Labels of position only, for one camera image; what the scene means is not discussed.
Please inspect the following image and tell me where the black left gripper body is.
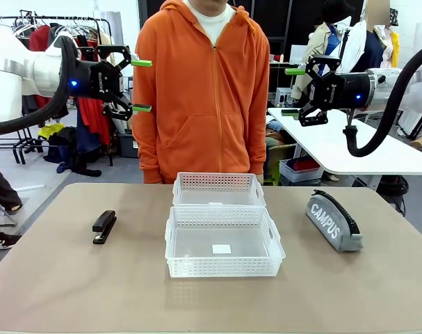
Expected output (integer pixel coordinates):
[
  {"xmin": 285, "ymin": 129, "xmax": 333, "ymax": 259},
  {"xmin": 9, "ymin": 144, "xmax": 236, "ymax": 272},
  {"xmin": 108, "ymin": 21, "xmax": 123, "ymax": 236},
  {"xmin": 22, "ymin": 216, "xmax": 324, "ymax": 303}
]
[{"xmin": 70, "ymin": 61, "xmax": 124, "ymax": 103}]

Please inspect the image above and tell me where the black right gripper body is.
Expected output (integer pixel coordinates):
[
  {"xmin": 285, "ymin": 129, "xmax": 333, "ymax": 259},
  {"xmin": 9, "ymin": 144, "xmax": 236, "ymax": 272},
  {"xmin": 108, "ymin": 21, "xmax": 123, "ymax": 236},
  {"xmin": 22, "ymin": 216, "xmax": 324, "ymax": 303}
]
[{"xmin": 311, "ymin": 73, "xmax": 373, "ymax": 110}]

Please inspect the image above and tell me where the grey Campus pencil case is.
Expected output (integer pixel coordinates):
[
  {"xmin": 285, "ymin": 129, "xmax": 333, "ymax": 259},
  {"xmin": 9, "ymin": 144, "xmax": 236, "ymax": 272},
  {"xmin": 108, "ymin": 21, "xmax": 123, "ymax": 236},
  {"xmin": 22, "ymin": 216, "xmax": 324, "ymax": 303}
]
[{"xmin": 305, "ymin": 189, "xmax": 365, "ymax": 253}]

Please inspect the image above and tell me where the black stapler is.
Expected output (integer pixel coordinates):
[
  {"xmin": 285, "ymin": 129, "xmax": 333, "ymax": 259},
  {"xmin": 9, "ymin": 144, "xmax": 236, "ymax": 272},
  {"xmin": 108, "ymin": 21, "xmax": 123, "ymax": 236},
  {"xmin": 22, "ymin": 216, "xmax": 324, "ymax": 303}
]
[{"xmin": 92, "ymin": 209, "xmax": 118, "ymax": 246}]

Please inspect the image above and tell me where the grey desktop box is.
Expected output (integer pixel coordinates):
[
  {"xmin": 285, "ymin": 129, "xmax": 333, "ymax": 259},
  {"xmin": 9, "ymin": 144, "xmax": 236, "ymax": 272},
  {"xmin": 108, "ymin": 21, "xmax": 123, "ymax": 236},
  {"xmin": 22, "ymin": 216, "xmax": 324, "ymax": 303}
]
[{"xmin": 275, "ymin": 87, "xmax": 297, "ymax": 107}]

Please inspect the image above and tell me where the white background table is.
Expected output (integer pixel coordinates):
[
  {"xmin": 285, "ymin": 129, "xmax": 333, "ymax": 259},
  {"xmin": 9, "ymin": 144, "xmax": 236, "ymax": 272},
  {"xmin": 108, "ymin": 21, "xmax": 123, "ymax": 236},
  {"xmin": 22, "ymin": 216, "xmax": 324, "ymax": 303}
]
[{"xmin": 267, "ymin": 106, "xmax": 422, "ymax": 191}]

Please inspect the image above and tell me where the red hanging garment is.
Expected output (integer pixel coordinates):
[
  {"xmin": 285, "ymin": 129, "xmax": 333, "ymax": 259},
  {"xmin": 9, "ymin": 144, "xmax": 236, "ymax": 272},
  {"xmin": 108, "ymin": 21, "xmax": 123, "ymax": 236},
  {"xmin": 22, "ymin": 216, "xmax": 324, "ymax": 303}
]
[{"xmin": 76, "ymin": 97, "xmax": 111, "ymax": 145}]

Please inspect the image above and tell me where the grey storage bin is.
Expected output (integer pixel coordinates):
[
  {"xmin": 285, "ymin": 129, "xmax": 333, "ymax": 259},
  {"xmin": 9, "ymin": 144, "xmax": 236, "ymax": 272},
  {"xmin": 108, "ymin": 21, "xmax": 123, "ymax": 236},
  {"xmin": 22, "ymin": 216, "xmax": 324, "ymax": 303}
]
[{"xmin": 117, "ymin": 132, "xmax": 140, "ymax": 159}]

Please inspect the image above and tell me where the mannequin in beige coat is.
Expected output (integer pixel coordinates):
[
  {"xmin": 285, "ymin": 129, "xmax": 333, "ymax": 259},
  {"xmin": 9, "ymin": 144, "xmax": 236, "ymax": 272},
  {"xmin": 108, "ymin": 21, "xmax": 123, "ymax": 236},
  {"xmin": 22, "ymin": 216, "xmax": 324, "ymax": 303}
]
[{"xmin": 291, "ymin": 2, "xmax": 352, "ymax": 102}]

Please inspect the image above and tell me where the white hanging shirt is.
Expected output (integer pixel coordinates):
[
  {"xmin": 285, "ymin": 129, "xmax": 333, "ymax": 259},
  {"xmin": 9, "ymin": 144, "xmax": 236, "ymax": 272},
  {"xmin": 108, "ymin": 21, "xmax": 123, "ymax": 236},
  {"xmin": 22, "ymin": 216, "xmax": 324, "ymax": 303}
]
[{"xmin": 341, "ymin": 19, "xmax": 368, "ymax": 74}]

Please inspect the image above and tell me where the background person in navy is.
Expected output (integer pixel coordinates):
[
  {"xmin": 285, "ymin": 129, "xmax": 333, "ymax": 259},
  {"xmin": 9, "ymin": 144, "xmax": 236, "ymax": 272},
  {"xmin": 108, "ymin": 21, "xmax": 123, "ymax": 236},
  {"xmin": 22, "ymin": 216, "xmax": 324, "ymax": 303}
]
[{"xmin": 364, "ymin": 0, "xmax": 401, "ymax": 71}]

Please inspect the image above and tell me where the white basket with red cloth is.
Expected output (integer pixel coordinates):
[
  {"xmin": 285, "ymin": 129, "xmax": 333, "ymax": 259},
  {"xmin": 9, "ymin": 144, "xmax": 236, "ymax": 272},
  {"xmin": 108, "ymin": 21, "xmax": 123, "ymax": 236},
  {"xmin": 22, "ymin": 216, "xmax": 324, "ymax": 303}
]
[{"xmin": 279, "ymin": 157, "xmax": 326, "ymax": 182}]

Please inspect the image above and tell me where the dark clothes pile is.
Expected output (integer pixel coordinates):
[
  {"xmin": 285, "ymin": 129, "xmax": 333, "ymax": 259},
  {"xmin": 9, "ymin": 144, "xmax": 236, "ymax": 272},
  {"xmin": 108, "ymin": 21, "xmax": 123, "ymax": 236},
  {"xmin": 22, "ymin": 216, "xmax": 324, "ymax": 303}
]
[{"xmin": 42, "ymin": 126, "xmax": 103, "ymax": 177}]

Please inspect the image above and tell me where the person in orange hoodie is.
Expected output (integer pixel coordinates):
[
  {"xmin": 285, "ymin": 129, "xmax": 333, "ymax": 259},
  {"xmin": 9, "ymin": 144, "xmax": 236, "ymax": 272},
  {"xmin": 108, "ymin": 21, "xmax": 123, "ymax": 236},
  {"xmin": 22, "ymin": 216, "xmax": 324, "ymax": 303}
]
[{"xmin": 131, "ymin": 0, "xmax": 270, "ymax": 184}]

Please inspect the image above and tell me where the yellow cloth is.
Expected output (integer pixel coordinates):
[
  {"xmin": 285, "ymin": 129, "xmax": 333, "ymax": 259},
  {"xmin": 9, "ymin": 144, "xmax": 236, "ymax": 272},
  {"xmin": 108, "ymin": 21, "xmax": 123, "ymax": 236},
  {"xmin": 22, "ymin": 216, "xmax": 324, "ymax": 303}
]
[{"xmin": 38, "ymin": 122, "xmax": 66, "ymax": 141}]

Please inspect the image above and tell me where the black bag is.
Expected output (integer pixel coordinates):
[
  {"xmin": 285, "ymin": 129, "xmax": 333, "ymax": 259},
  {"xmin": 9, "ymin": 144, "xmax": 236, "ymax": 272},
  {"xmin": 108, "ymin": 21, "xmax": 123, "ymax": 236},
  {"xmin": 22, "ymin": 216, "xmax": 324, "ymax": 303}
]
[{"xmin": 380, "ymin": 175, "xmax": 410, "ymax": 210}]

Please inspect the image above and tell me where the white perforated plastic basket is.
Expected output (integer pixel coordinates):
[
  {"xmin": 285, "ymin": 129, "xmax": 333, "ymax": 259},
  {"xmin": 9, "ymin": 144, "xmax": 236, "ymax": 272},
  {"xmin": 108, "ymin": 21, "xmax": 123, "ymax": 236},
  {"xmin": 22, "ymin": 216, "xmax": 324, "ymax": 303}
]
[
  {"xmin": 172, "ymin": 171, "xmax": 267, "ymax": 208},
  {"xmin": 164, "ymin": 205, "xmax": 286, "ymax": 278}
]

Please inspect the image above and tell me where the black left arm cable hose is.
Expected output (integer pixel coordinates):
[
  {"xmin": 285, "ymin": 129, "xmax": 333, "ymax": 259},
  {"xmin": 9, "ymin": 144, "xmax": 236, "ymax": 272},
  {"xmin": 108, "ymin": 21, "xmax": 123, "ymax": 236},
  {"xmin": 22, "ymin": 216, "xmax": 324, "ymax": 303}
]
[{"xmin": 0, "ymin": 35, "xmax": 80, "ymax": 137}]

